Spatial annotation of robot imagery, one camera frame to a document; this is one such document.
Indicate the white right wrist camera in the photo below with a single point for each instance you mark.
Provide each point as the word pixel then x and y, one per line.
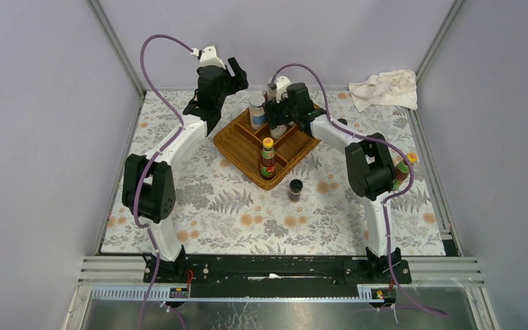
pixel 282 83

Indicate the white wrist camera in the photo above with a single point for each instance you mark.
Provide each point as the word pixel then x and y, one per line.
pixel 282 83
pixel 207 56

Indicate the white crumpled cloth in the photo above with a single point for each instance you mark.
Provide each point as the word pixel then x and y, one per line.
pixel 392 88

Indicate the brown wicker divided basket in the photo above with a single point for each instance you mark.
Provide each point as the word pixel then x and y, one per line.
pixel 240 144

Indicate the floral patterned table mat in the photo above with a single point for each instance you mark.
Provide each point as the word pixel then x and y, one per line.
pixel 219 210

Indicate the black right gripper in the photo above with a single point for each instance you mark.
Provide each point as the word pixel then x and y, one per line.
pixel 273 108

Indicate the silver lid white grain jar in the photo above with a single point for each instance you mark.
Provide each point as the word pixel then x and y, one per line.
pixel 271 91

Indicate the green sauce bottle yellow cap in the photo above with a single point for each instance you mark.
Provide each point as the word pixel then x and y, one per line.
pixel 403 169

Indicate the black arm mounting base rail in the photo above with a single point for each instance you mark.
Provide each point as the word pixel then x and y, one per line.
pixel 268 276

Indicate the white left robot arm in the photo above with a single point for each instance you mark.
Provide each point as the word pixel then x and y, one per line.
pixel 148 185

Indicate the white jar wide black lid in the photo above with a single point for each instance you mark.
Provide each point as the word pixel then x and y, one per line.
pixel 278 132

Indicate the small pepper jar black cap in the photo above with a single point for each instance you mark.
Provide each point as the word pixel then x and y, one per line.
pixel 295 189

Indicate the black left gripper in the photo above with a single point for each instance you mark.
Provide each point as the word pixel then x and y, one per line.
pixel 229 78

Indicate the silver lid jar blue label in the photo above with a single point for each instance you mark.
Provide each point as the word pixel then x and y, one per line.
pixel 256 111

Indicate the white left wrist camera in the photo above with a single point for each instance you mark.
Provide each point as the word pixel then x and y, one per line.
pixel 207 56

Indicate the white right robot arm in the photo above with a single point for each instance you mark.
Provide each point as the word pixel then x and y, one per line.
pixel 369 166

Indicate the red sauce bottle yellow cap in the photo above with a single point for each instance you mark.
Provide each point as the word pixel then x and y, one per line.
pixel 268 158

